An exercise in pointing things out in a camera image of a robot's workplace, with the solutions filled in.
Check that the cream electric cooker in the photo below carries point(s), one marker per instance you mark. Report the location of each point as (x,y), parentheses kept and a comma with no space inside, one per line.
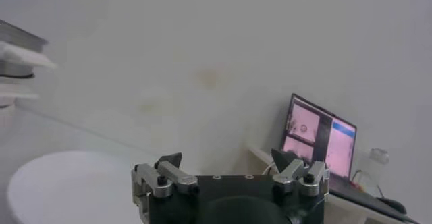
(10,93)

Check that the stainless steel steamer basket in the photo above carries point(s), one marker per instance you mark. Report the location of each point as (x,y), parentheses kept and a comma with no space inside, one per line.
(17,38)

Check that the white round plate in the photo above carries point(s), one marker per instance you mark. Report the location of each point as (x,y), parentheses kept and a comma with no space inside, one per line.
(67,185)

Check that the clear plastic bottle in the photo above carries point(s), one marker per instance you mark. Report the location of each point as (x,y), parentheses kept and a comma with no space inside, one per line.
(378,168)

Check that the black laptop pink screen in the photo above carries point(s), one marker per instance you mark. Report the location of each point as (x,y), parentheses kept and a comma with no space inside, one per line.
(341,144)

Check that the black computer mouse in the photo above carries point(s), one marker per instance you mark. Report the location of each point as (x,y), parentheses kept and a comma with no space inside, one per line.
(393,205)

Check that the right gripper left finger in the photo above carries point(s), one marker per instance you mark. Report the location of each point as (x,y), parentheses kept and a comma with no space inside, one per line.
(175,174)

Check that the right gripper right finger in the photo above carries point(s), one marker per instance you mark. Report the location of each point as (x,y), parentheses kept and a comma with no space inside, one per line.
(290,173)

